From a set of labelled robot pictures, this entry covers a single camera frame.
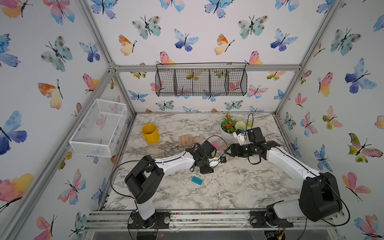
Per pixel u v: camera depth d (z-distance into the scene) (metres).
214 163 0.76
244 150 0.73
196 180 0.87
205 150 0.69
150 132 0.97
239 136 0.79
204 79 0.98
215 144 1.02
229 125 0.93
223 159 0.75
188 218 0.76
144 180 0.46
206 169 0.77
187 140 1.02
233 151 0.76
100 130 0.88
